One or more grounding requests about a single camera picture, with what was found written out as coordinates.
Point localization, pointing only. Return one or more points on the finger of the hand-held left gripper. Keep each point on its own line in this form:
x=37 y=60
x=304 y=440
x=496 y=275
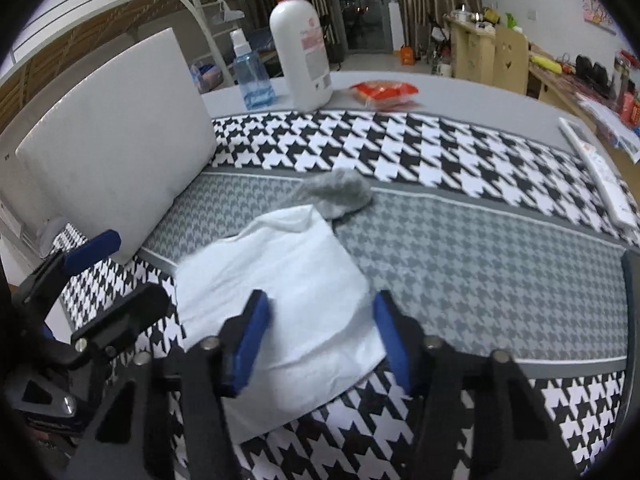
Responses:
x=130 y=315
x=95 y=251

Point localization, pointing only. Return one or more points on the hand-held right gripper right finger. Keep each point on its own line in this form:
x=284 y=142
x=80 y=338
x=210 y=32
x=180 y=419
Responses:
x=395 y=340

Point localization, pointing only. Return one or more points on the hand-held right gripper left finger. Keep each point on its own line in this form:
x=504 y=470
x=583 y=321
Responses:
x=247 y=345

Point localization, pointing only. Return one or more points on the white towel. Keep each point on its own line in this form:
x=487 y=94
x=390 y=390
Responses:
x=290 y=280

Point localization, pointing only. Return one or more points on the white foam box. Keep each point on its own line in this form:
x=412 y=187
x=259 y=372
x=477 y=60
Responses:
x=115 y=150

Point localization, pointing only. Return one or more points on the houndstooth table mat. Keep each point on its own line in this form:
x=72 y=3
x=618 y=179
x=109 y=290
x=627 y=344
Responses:
x=475 y=270

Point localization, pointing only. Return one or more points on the grey sock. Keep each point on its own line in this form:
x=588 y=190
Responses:
x=340 y=192

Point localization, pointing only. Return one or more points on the blue plaid blanket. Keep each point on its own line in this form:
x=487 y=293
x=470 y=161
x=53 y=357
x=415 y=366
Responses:
x=206 y=77

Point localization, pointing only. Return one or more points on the white metal bunk bed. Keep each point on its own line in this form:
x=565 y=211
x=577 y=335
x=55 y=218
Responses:
x=75 y=35

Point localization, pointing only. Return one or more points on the small blue spray bottle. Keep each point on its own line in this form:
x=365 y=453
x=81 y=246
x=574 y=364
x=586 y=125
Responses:
x=252 y=80

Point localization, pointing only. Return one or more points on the red snack packet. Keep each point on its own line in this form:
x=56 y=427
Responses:
x=382 y=91

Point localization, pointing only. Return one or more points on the white bed ladder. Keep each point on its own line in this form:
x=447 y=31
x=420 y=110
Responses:
x=200 y=15

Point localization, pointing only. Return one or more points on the white flat printed box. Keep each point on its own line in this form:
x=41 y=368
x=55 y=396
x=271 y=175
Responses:
x=600 y=170

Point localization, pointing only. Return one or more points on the white mug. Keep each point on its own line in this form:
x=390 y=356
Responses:
x=445 y=69

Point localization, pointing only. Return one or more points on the orange plastic container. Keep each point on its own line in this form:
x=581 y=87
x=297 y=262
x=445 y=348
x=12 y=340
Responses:
x=406 y=55

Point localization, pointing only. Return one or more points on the white lotion bottle red pump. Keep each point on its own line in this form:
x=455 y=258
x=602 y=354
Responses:
x=300 y=50

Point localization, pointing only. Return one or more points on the light wooden desk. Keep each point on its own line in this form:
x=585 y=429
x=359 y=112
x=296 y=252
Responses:
x=470 y=50

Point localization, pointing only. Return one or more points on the white printed papers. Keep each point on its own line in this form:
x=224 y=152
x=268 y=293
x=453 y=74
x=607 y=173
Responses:
x=612 y=132

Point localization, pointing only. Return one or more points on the wooden smiley chair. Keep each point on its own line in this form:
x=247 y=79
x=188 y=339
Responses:
x=510 y=60

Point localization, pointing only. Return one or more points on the yellow packet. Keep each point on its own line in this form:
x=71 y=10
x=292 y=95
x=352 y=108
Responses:
x=545 y=63

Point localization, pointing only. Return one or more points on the black bag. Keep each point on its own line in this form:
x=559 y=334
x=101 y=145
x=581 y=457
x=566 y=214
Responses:
x=592 y=71

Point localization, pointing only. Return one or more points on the glass balcony door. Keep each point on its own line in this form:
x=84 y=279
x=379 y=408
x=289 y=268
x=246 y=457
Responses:
x=367 y=5

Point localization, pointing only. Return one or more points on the row of toiletry bottles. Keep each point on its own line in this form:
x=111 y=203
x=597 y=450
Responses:
x=627 y=90

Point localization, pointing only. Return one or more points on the cartoon wall poster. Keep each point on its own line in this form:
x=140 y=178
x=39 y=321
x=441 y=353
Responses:
x=598 y=5

